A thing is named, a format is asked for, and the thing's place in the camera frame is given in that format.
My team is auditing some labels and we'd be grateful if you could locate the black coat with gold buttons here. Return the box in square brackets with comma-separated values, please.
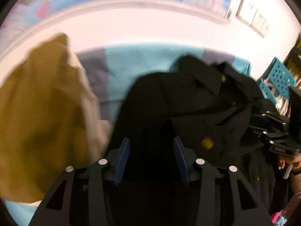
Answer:
[106, 55, 292, 226]

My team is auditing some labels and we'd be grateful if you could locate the person's right forearm pink sleeve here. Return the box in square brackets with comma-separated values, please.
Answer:
[284, 171, 301, 220]

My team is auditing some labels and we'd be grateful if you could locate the person's right hand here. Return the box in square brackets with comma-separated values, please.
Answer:
[278, 153, 301, 173]

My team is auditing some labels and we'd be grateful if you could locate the cream white garment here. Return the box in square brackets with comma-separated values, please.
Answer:
[67, 50, 113, 163]

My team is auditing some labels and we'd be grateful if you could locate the teal perforated plastic rack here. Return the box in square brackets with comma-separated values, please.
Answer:
[257, 57, 296, 116]

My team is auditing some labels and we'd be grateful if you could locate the mustard yellow garment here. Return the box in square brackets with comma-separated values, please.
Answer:
[1, 34, 90, 203]

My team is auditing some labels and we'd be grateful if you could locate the teal patterned bed sheet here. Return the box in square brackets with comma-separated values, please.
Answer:
[4, 43, 251, 226]

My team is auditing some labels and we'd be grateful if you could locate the white wall socket panel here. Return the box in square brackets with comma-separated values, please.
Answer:
[236, 0, 269, 38]

